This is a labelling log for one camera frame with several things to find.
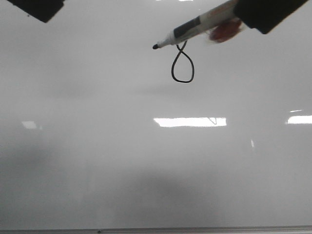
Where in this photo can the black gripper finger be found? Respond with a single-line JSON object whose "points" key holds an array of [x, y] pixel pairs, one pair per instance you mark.
{"points": [[265, 15], [43, 10]]}

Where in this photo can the black whiteboard marker with label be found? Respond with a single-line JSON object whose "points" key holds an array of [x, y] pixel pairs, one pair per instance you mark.
{"points": [[200, 24]]}

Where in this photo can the white whiteboard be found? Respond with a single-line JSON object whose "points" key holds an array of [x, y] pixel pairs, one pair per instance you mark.
{"points": [[95, 133]]}

